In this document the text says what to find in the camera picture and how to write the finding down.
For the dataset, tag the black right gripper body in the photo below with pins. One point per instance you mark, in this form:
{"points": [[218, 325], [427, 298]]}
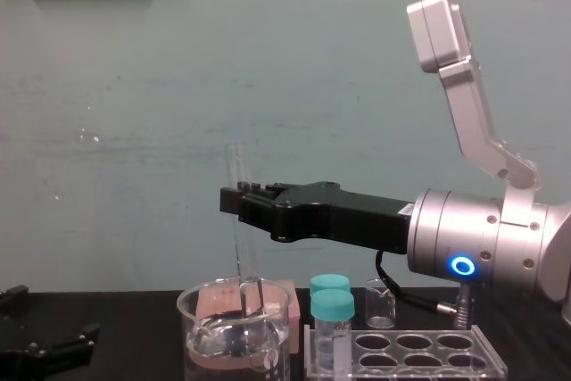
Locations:
{"points": [[339, 220]]}

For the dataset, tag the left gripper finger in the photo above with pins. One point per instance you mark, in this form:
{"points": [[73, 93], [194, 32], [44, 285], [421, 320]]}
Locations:
{"points": [[73, 344], [13, 297]]}

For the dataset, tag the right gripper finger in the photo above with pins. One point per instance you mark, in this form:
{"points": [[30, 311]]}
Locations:
{"points": [[256, 216], [254, 188]]}

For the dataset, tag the clear glass test tube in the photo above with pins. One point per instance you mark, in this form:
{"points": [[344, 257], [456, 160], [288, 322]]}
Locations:
{"points": [[243, 247]]}

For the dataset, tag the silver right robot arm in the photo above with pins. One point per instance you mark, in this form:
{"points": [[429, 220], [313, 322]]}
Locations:
{"points": [[459, 229]]}

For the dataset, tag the teal capped plastic tube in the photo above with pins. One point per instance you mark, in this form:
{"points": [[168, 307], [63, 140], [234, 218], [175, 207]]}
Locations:
{"points": [[332, 318], [330, 284]]}

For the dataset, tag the small glass beaker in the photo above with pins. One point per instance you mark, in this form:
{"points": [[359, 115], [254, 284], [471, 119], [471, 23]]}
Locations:
{"points": [[380, 305]]}

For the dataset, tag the large glass beaker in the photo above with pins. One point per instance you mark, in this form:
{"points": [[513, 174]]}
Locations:
{"points": [[236, 345]]}

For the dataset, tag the clear acrylic test tube rack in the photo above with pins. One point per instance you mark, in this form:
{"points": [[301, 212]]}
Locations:
{"points": [[415, 347]]}

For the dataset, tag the black table cloth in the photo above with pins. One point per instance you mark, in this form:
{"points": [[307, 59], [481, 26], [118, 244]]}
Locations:
{"points": [[134, 323]]}

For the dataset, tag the pink block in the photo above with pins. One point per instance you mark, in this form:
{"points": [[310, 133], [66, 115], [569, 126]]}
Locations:
{"points": [[292, 314]]}

